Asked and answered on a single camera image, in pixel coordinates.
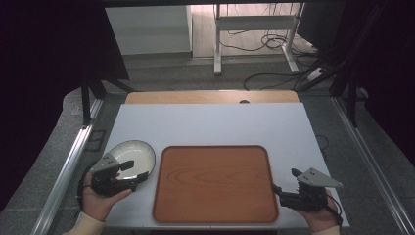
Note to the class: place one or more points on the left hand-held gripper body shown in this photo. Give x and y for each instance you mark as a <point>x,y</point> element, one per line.
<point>106,163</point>

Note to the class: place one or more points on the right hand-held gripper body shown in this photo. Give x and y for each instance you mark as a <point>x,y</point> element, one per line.
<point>314,178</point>

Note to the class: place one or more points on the white bowl with dark rim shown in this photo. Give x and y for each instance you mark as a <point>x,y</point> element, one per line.
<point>140,155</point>

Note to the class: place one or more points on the person's right hand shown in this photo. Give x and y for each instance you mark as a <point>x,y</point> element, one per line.
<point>321,219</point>

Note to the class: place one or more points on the person's left hand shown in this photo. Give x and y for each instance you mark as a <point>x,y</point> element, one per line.
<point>96,204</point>

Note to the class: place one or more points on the brown wooden tray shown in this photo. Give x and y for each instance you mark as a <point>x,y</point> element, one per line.
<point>215,186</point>

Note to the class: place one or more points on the black metal stand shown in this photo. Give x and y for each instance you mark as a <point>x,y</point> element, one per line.
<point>351,101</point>
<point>86,101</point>

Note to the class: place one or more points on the white table board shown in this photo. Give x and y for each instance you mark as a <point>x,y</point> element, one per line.
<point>212,125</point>

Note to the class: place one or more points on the white power strip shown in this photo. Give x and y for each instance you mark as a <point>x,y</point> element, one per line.
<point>314,74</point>

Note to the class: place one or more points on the dark curtain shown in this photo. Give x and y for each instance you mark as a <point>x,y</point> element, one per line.
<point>388,65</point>
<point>42,81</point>

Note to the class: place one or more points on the light wooden table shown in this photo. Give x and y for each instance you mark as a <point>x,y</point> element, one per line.
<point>208,97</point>

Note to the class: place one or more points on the white cabinet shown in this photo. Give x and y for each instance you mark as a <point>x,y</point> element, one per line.
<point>150,29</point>

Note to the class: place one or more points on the aluminium rail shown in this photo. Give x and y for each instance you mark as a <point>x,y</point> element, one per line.
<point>62,176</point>
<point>372,163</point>

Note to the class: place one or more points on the white metal desk frame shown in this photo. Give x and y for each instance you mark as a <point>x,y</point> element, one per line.
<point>254,23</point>

